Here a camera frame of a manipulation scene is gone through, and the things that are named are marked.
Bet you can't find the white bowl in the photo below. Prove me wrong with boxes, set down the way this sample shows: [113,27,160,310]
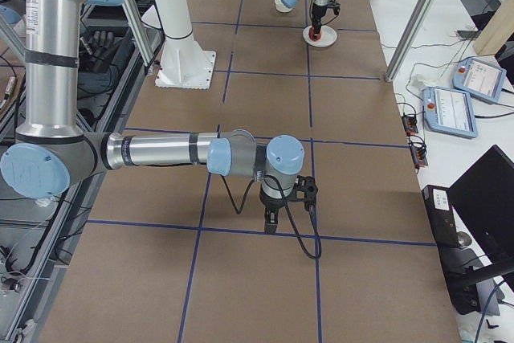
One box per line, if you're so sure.
[274,0,292,14]

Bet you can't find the far teach pendant tablet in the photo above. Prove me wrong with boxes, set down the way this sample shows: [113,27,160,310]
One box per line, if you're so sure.
[452,57,507,104]

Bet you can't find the teach pendant tablet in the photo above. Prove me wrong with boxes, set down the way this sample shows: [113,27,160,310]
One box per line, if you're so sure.
[422,87,478,138]
[452,57,507,104]

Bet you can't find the wooden plank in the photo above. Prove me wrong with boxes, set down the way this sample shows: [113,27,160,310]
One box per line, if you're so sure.
[473,0,514,56]

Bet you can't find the white round plate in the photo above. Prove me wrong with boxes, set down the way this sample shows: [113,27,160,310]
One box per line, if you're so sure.
[303,25,337,47]

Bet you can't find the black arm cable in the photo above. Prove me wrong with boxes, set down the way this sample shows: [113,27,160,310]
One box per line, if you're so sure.
[220,176,323,259]

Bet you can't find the black monitor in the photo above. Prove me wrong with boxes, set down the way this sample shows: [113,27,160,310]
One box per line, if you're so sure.
[447,145,513,261]

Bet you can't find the near teach pendant tablet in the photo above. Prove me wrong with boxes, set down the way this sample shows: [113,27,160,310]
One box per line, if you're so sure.
[422,87,478,138]

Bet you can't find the red yellow apple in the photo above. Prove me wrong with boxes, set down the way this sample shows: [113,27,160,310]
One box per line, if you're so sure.
[308,27,321,42]

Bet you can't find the black monitor stand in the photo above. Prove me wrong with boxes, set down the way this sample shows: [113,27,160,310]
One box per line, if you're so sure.
[436,232,513,316]

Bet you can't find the aluminium frame post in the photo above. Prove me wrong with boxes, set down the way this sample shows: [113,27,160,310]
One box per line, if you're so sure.
[385,0,434,82]

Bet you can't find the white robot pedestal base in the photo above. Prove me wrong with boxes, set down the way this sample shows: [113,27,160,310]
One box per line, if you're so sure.
[154,0,216,89]

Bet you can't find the brown paper table cover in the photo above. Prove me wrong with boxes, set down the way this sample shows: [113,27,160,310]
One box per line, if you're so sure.
[39,0,459,342]

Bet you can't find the black box device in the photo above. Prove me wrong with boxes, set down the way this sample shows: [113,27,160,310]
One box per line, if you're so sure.
[422,185,471,249]

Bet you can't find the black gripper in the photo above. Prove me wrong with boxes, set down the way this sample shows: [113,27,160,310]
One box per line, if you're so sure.
[311,3,326,31]
[259,188,294,234]

